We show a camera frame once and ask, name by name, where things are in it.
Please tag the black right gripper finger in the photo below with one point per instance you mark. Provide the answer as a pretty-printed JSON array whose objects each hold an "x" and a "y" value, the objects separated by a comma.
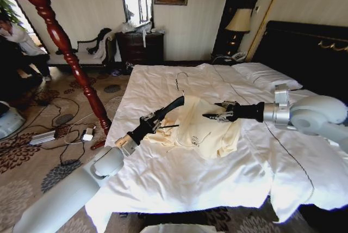
[
  {"x": 227, "y": 104},
  {"x": 220, "y": 116}
]

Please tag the silver metal box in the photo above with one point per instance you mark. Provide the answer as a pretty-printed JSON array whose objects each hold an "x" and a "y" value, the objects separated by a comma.
[{"x": 42, "y": 137}]

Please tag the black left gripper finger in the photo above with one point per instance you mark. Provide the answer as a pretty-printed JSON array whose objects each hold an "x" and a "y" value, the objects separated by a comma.
[
  {"x": 160, "y": 127},
  {"x": 153, "y": 114}
]

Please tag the table lamp with cream shade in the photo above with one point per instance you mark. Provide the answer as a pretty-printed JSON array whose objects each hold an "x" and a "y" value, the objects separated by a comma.
[{"x": 239, "y": 20}]

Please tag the person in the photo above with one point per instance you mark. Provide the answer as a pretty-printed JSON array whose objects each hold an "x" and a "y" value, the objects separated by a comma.
[{"x": 19, "y": 39}]

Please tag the cream yellow garment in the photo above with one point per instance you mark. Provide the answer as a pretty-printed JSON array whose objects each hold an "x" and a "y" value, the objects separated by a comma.
[{"x": 201, "y": 132}]

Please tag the white chaise lounge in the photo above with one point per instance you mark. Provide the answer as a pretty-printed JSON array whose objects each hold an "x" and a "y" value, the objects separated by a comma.
[{"x": 81, "y": 57}]

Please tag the white robot front shell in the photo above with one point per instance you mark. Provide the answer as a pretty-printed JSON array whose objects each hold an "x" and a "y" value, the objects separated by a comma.
[{"x": 172, "y": 229}]

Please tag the clear plastic bag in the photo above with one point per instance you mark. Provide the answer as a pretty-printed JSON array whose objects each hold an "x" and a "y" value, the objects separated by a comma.
[{"x": 127, "y": 27}]

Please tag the dark nightstand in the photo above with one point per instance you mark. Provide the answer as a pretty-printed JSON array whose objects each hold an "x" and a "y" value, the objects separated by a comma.
[{"x": 223, "y": 60}]

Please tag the white power adapter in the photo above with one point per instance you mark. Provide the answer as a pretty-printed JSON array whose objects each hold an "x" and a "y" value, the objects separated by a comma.
[{"x": 87, "y": 134}]

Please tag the white cloth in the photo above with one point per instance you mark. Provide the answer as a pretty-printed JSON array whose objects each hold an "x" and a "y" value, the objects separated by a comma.
[{"x": 102, "y": 49}]

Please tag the black headboard with gold trim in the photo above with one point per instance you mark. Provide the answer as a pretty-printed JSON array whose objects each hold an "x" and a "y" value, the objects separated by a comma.
[{"x": 299, "y": 53}]

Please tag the green potted plant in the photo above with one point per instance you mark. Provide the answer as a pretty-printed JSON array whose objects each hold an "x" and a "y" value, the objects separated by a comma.
[{"x": 9, "y": 9}]

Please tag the red wooden coat stand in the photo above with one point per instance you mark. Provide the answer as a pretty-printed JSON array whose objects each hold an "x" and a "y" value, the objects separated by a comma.
[{"x": 54, "y": 29}]

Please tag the white rounded machine base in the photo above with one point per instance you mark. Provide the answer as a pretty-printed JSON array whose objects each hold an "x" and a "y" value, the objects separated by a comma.
[{"x": 9, "y": 122}]

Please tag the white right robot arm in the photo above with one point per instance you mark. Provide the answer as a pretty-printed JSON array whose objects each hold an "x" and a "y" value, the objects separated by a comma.
[{"x": 312, "y": 113}]

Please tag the black garment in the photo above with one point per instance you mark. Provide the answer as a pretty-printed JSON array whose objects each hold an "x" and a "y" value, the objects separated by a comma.
[{"x": 100, "y": 35}]

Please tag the white telephone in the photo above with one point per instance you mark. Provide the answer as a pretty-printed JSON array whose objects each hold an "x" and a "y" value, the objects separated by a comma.
[{"x": 239, "y": 56}]

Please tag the dark wooden dresser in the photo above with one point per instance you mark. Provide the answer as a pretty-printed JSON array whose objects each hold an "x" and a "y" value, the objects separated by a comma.
[{"x": 140, "y": 49}]

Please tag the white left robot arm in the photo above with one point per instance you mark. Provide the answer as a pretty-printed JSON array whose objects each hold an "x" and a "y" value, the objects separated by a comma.
[{"x": 68, "y": 189}]

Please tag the white bed duvet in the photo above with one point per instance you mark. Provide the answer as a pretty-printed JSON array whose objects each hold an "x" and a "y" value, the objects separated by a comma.
[{"x": 176, "y": 176}]

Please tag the white pillow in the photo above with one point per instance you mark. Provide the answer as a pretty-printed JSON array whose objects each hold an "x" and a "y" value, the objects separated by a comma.
[{"x": 266, "y": 75}]

